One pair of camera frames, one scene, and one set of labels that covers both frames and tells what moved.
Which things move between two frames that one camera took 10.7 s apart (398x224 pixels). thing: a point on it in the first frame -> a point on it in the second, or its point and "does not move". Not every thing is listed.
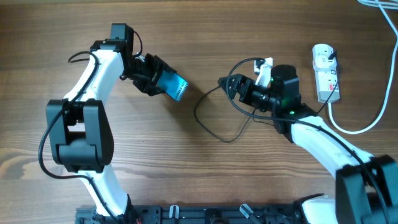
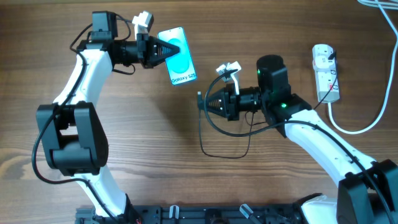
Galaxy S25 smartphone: (173, 84) -> (180, 66)
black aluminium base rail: (194, 214) does not move
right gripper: (248, 83) -> (229, 107)
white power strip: (327, 82) does not move
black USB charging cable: (332, 56) -> (333, 55)
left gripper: (158, 66) -> (147, 46)
